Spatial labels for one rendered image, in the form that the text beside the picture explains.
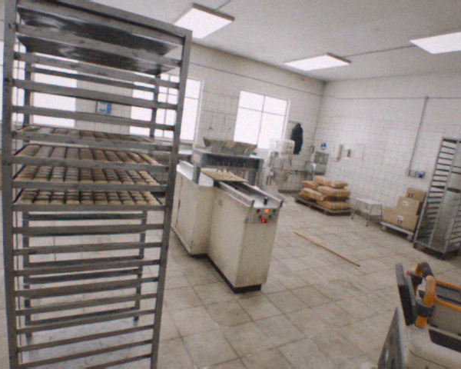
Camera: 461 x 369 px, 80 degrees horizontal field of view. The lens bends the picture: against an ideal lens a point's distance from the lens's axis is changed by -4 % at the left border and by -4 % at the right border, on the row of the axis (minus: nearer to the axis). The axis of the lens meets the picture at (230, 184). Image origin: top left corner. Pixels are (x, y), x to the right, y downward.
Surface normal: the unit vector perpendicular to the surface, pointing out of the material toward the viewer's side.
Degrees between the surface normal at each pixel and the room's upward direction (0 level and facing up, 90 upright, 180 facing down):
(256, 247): 90
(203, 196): 90
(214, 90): 90
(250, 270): 90
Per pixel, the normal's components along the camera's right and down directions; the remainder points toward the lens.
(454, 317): -0.47, 0.14
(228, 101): 0.46, 0.23
